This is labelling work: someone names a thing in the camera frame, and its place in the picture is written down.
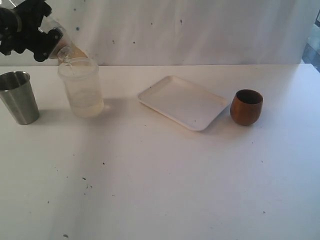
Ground clear drinking glass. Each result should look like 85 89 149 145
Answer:
39 16 72 62

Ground brown wooden cup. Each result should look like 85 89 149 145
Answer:
230 89 263 126

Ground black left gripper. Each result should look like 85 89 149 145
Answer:
0 0 63 62

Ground clear dome lid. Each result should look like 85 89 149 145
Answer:
55 35 75 64

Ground stainless steel cup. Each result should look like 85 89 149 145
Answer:
0 71 40 125

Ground white rectangular tray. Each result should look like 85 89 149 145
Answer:
137 75 230 132

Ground translucent plastic container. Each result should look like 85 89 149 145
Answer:
57 57 104 118

